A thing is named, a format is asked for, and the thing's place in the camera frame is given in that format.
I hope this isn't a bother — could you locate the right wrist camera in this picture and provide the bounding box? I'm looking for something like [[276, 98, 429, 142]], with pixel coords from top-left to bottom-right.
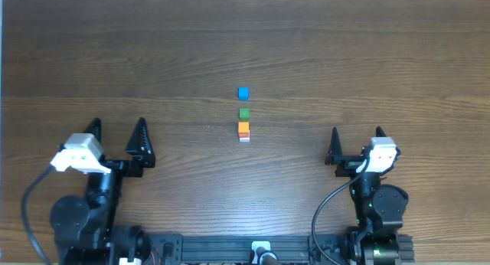
[[355, 136, 398, 175]]

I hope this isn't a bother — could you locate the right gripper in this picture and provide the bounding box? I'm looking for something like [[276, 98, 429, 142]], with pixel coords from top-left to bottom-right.
[[325, 126, 388, 178]]

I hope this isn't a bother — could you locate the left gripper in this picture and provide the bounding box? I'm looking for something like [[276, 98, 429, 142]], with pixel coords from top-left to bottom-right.
[[83, 116, 157, 178]]

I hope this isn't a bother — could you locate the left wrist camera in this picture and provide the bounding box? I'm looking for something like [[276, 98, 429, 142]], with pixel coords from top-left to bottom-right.
[[49, 132, 113, 175]]

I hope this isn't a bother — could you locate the mounting rail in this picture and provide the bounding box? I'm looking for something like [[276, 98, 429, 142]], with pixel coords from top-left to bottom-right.
[[147, 234, 416, 264]]

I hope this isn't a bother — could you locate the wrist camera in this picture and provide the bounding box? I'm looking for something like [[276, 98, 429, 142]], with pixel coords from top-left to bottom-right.
[[49, 132, 113, 175], [355, 136, 398, 175]]

